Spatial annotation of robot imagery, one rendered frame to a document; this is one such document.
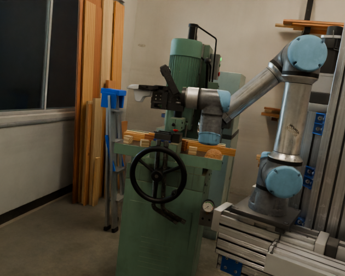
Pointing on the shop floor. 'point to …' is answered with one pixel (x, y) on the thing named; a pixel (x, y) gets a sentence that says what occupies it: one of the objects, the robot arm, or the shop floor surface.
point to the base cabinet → (160, 233)
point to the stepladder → (110, 174)
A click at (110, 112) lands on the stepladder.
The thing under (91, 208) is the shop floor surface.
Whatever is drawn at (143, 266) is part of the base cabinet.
